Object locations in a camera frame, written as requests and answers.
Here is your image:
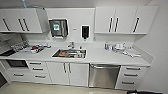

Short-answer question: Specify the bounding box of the white wall cabinet two-door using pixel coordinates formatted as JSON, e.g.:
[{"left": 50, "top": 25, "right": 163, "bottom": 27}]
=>
[{"left": 0, "top": 7, "right": 50, "bottom": 35}]

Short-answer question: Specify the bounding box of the grey paper towel dispenser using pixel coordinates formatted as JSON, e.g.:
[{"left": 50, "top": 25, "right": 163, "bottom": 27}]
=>
[{"left": 48, "top": 17, "right": 70, "bottom": 40}]

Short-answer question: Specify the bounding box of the wire dish drying rack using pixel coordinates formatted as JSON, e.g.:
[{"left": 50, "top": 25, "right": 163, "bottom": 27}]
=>
[{"left": 10, "top": 40, "right": 52, "bottom": 55}]

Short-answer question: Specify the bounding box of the built-in black microwave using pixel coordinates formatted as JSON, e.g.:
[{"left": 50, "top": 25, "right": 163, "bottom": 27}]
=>
[{"left": 5, "top": 58, "right": 30, "bottom": 70}]

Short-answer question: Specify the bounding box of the stack of white plates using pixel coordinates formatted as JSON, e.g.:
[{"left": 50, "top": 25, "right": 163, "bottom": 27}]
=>
[{"left": 112, "top": 42, "right": 130, "bottom": 54}]

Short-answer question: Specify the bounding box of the stainless steel dishwasher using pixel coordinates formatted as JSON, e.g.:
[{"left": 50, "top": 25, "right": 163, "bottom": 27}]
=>
[{"left": 87, "top": 62, "right": 122, "bottom": 91}]

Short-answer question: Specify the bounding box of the red kitchen utensil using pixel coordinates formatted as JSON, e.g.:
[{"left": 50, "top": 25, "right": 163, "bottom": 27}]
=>
[{"left": 30, "top": 46, "right": 40, "bottom": 54}]

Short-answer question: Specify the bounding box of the black countertop tray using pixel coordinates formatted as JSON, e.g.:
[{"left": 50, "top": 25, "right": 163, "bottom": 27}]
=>
[{"left": 0, "top": 48, "right": 15, "bottom": 57}]

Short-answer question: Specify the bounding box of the steel dishwasher handle bar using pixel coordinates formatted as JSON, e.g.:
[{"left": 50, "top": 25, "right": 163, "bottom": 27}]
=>
[{"left": 90, "top": 64, "right": 120, "bottom": 70}]

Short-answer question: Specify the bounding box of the blue dish soap bottle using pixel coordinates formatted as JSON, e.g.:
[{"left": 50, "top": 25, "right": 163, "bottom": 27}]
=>
[{"left": 103, "top": 41, "right": 110, "bottom": 51}]

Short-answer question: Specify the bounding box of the stainless steel sink basin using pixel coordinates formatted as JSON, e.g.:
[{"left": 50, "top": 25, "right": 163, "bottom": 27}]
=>
[{"left": 51, "top": 48, "right": 88, "bottom": 61}]

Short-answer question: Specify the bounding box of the black wall soap dispenser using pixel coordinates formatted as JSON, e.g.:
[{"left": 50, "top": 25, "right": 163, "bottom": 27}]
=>
[{"left": 80, "top": 24, "right": 91, "bottom": 41}]

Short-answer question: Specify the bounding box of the small white bottle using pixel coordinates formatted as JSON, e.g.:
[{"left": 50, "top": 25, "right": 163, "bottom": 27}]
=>
[{"left": 109, "top": 43, "right": 115, "bottom": 52}]

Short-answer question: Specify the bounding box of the chrome sink faucet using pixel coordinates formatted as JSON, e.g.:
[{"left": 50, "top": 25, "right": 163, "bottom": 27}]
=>
[{"left": 67, "top": 41, "right": 76, "bottom": 51}]

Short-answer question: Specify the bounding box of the white wall cabinet three-door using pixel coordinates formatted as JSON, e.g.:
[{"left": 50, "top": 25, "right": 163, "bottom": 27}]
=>
[{"left": 93, "top": 4, "right": 160, "bottom": 36}]

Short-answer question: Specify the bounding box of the teal plastic bottle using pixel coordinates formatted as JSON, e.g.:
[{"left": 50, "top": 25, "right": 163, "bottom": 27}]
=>
[{"left": 21, "top": 0, "right": 30, "bottom": 10}]

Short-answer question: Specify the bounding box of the orange food container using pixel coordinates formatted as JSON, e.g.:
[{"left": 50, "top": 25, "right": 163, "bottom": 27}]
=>
[{"left": 58, "top": 50, "right": 68, "bottom": 57}]

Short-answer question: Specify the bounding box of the white drawer unit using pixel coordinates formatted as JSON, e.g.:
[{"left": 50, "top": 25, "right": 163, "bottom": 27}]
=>
[
  {"left": 5, "top": 59, "right": 53, "bottom": 85},
  {"left": 115, "top": 64, "right": 148, "bottom": 92}
]

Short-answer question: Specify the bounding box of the white two-door base cabinet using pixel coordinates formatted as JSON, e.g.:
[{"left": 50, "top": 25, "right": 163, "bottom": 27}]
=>
[{"left": 45, "top": 61, "right": 91, "bottom": 88}]

